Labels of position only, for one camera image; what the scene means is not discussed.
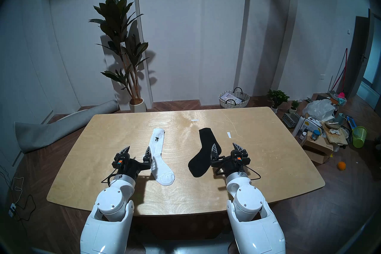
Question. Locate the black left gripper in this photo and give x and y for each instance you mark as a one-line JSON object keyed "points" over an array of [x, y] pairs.
{"points": [[131, 168]]}

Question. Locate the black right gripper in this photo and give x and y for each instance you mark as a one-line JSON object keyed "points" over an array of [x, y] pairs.
{"points": [[227, 168]]}

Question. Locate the white sock with black logo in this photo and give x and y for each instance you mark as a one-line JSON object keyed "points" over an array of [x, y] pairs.
{"points": [[160, 173]]}

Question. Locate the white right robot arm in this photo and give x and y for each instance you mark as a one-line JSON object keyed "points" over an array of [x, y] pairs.
{"points": [[248, 199]]}

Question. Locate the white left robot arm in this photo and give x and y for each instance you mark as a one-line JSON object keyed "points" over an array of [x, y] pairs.
{"points": [[113, 199]]}

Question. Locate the white plant pot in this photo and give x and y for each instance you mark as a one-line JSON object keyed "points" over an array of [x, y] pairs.
{"points": [[137, 106]]}

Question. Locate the grey dish rack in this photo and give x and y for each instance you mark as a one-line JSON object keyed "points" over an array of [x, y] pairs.
{"points": [[291, 119]]}

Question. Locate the small green potted plant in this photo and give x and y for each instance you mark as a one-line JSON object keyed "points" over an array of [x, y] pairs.
{"points": [[277, 97]]}

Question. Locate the white paper roll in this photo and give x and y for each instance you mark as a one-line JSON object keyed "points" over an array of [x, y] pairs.
{"points": [[299, 127]]}

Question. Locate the tiny green potted plant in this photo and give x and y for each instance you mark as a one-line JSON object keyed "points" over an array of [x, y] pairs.
{"points": [[294, 105]]}

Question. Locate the white cardboard box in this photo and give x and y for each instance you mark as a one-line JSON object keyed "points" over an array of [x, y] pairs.
{"points": [[311, 124]]}

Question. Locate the blue lid jar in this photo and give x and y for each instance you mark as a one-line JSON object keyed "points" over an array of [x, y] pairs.
{"points": [[315, 135]]}

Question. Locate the brown cardboard box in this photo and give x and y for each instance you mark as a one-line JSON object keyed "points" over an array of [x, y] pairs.
{"points": [[318, 147]]}

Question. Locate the rolled grey carpet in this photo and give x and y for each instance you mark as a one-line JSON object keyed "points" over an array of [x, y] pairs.
{"points": [[44, 134]]}

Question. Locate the crumpled white plastic bag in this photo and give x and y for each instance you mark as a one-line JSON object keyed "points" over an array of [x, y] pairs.
{"points": [[318, 109]]}

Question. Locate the orange ball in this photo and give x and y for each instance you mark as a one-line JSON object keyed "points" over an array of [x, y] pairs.
{"points": [[341, 166]]}

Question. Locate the green mesh waste basket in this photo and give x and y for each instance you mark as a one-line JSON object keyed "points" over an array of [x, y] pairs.
{"points": [[359, 137]]}

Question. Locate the white power strip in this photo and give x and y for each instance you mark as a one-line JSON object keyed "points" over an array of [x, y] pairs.
{"points": [[12, 210]]}

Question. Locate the tall dark green plant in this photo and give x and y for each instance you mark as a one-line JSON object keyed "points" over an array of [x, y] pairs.
{"points": [[116, 18]]}

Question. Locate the dark grey door leaf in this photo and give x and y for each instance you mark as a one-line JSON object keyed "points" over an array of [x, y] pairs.
{"points": [[358, 54]]}

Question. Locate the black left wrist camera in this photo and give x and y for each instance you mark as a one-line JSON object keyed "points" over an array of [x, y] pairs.
{"points": [[119, 160]]}

